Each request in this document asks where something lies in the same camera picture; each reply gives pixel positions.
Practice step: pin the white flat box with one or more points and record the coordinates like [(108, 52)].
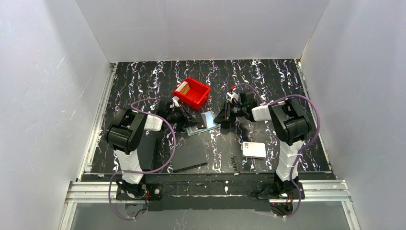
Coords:
[(254, 150)]

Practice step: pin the black credit card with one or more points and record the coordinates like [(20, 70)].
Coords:
[(202, 121)]

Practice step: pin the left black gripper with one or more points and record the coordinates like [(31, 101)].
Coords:
[(185, 116)]

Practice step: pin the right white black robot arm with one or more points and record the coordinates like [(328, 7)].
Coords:
[(291, 125)]

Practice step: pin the small black comb strip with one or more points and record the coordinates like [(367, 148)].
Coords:
[(235, 165)]

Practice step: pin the black rectangular block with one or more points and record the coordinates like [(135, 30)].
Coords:
[(146, 152)]

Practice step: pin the mint green card holder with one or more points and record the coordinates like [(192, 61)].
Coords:
[(193, 130)]

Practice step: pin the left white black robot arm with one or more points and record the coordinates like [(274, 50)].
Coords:
[(136, 152)]

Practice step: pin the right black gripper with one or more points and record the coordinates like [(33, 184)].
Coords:
[(226, 111)]

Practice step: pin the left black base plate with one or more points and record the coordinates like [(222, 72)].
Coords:
[(148, 192)]

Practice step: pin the black flat plate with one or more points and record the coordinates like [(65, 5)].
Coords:
[(188, 157)]

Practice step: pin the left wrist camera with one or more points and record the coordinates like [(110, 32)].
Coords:
[(175, 100)]

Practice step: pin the orange card in bin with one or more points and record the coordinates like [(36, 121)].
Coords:
[(183, 88)]

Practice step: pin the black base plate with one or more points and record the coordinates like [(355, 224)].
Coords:
[(285, 191), (148, 192)]

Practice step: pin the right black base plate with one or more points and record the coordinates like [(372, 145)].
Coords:
[(285, 191)]

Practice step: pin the red plastic bin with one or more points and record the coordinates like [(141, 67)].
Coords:
[(197, 95)]

